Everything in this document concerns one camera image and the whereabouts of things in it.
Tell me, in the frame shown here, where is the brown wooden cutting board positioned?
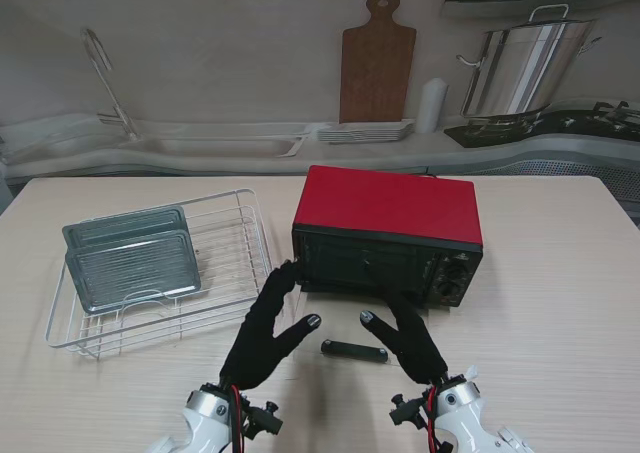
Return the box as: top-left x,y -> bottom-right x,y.
338,0 -> 418,125

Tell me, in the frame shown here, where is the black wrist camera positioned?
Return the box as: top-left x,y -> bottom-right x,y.
244,400 -> 284,442
389,393 -> 431,427

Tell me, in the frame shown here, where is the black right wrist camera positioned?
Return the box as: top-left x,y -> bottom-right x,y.
389,393 -> 431,427

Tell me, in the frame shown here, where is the steel kitchen sink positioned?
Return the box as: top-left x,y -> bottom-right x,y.
114,135 -> 306,160

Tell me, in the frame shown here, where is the black gas stove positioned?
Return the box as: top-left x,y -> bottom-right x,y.
443,100 -> 640,149

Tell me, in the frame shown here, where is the red black arm cable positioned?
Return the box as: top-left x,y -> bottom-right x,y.
227,385 -> 251,453
422,382 -> 446,453

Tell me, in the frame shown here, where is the ribbed metal baking tray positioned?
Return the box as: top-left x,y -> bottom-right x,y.
64,230 -> 204,314
61,204 -> 190,249

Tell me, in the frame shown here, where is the chrome kitchen faucet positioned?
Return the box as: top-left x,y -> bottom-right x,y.
81,26 -> 139,142

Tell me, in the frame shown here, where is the red black left arm cable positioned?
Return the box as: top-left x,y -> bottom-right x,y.
227,385 -> 251,453

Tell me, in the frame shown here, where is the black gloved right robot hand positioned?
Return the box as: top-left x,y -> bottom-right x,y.
358,257 -> 449,385

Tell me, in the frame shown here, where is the red black toaster oven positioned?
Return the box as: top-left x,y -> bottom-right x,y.
291,165 -> 485,309

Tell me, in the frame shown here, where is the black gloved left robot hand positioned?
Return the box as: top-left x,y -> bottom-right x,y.
219,259 -> 323,390

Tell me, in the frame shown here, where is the glass oven door black handle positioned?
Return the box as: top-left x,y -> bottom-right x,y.
288,287 -> 421,369

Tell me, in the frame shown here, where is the stack of white plates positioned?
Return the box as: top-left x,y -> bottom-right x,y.
316,119 -> 417,145

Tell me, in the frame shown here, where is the red black right arm cable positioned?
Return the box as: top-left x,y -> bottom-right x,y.
422,382 -> 446,453

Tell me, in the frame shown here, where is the white paper towel roll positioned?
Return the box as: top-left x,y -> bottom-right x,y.
417,77 -> 449,135

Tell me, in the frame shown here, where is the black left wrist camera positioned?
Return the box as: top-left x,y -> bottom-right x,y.
244,400 -> 284,442

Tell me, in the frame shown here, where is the stainless steel stock pot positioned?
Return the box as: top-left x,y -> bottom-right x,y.
454,3 -> 603,119

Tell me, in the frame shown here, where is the white wire dish rack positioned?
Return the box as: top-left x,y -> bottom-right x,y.
43,187 -> 281,362

